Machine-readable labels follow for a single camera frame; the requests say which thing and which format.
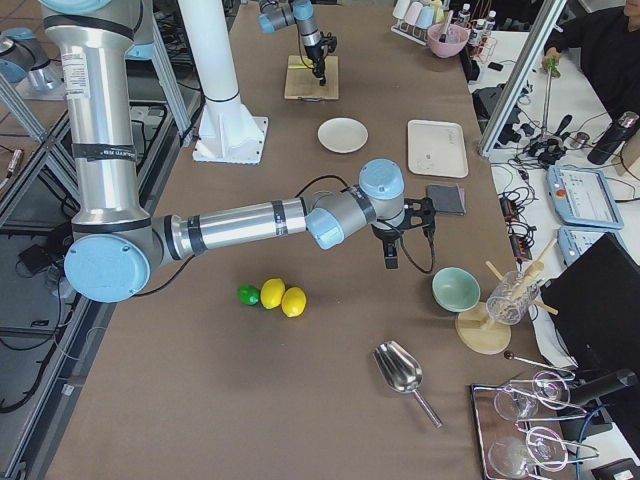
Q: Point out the mint green bowl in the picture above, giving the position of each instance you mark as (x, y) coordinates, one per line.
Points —
(455, 289)

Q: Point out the wine glass lower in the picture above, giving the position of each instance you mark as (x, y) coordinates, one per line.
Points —
(539, 451)

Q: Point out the clear textured glass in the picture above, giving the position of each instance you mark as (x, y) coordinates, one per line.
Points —
(511, 299)

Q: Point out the black monitor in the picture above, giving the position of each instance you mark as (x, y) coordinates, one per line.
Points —
(597, 298)

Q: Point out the pink ice bowl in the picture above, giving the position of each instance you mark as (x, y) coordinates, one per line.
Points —
(456, 39)

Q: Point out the pink cup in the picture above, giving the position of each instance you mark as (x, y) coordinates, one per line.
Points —
(413, 13)

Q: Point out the wooden cup stand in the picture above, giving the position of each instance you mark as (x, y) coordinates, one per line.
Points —
(486, 336)

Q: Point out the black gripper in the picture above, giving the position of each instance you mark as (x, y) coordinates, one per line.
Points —
(314, 54)
(384, 231)

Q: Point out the blue teach pendant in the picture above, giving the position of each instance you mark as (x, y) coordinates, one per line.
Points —
(574, 241)
(582, 197)

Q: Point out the wooden cutting board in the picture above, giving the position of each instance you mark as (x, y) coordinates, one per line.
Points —
(301, 84)

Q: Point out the wine glass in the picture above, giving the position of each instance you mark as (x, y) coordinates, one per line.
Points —
(522, 399)
(539, 451)

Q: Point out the blue teach pendant upper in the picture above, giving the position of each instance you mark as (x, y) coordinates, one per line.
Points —
(582, 197)

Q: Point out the person in black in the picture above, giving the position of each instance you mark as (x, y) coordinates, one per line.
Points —
(608, 41)

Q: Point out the wine glass upper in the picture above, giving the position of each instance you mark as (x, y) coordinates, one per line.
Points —
(522, 399)

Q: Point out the metal scoop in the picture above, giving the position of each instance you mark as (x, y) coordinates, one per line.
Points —
(403, 373)

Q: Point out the black thermos bottle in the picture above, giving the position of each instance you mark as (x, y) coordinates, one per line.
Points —
(619, 131)

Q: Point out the white round plate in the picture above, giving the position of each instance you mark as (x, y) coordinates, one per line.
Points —
(342, 135)

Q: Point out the blue teach pendant lower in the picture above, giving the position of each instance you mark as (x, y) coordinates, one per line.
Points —
(574, 241)

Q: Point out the long bar spoon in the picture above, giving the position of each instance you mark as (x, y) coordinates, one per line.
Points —
(510, 355)

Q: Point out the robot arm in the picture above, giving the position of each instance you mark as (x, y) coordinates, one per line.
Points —
(117, 245)
(275, 16)

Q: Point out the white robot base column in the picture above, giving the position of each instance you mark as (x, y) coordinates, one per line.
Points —
(228, 132)

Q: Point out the white wire cup rack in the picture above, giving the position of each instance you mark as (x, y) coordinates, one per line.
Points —
(409, 32)

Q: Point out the cream rabbit tray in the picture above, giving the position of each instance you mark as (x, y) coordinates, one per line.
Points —
(436, 148)

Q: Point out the green lime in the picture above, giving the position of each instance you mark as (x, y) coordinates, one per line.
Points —
(248, 294)

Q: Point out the blue cup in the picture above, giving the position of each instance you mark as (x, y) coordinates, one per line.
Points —
(426, 17)

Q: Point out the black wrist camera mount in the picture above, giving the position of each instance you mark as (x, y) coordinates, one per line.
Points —
(419, 213)

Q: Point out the mirrored glass tray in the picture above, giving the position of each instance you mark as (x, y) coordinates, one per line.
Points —
(491, 427)

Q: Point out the aluminium frame post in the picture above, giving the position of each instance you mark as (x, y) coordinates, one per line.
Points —
(547, 18)

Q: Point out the yellow lemon right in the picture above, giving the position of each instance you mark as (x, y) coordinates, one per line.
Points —
(294, 302)

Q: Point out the yellow lemon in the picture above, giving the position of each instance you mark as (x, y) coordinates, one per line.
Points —
(272, 292)
(294, 302)

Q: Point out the yellow lemon left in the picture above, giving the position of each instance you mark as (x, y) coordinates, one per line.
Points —
(272, 292)

